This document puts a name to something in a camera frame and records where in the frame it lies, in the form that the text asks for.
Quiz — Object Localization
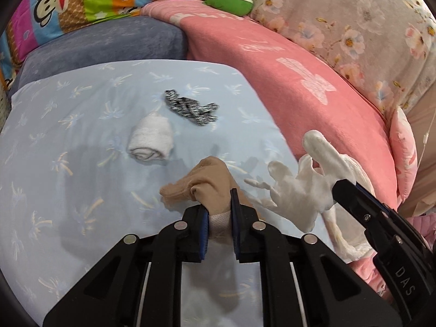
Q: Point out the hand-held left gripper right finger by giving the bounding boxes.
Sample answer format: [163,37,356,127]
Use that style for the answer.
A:
[230,188,400,327]

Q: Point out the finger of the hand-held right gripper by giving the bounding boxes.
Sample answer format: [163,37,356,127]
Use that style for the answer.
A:
[332,178,398,229]
[355,180,425,237]

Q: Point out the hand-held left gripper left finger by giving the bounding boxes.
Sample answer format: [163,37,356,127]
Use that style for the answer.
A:
[43,205,210,327]

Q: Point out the white cloth glove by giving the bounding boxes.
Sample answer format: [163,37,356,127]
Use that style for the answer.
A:
[244,130,358,232]

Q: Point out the beige stocking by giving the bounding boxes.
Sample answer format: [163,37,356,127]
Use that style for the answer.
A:
[159,156,263,239]

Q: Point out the pink quilted cloth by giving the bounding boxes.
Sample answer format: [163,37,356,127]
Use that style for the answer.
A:
[410,216,436,242]

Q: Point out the pink white pillow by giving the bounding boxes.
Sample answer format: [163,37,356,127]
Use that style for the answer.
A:
[388,106,418,208]

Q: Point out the rolled white towel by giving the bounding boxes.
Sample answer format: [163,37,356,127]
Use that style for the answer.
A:
[127,114,172,161]

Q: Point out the black white speckled sock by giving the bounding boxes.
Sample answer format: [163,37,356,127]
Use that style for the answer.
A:
[164,89,219,127]

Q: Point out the pink blanket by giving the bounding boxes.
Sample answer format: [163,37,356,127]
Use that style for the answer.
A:
[140,1,401,297]

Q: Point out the light blue palm print sheet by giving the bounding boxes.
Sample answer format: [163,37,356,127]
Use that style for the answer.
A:
[0,59,300,327]

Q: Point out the grey floral bed sheet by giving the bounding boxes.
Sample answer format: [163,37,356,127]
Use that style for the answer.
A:
[225,0,436,120]

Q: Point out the grey blue blanket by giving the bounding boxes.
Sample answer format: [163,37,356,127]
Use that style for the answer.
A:
[8,15,189,92]

